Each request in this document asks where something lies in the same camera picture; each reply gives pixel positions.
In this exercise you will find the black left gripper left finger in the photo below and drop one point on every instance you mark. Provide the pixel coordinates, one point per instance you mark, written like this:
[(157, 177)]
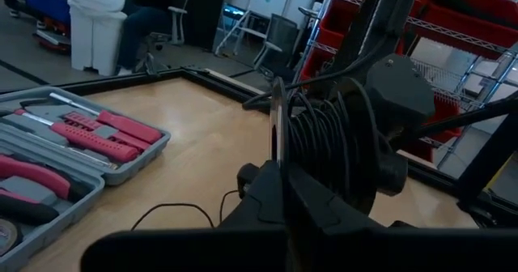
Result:
[(267, 207)]

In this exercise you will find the black tape roll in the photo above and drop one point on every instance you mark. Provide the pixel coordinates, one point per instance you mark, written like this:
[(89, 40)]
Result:
[(8, 237)]

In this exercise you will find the red storage shelf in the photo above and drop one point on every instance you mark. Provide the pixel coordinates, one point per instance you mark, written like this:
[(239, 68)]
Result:
[(465, 25)]

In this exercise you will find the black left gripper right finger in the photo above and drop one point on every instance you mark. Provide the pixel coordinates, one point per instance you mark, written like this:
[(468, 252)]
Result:
[(315, 211)]

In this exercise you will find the person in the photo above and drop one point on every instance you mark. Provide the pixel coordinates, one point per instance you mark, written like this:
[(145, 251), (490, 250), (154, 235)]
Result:
[(139, 29)]

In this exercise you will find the white trash bin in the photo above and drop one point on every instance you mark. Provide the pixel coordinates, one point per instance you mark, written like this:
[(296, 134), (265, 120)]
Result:
[(97, 29)]

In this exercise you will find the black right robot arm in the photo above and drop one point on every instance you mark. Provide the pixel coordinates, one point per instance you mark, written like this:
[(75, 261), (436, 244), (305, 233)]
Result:
[(398, 90)]

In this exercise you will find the blue bin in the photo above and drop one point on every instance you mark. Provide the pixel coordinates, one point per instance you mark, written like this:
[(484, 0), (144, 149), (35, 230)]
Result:
[(46, 1)]

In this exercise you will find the red bit holder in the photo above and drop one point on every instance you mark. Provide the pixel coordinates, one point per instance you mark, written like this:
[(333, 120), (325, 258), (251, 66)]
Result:
[(81, 120)]

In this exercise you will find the grey plastic tool case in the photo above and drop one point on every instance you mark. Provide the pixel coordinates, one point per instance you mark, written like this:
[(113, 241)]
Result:
[(133, 171)]

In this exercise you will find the grey mesh chair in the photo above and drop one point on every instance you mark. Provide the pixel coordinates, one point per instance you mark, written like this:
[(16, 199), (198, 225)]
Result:
[(281, 37)]

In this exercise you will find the office chair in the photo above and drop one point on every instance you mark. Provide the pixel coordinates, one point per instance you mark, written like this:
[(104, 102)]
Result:
[(177, 25)]

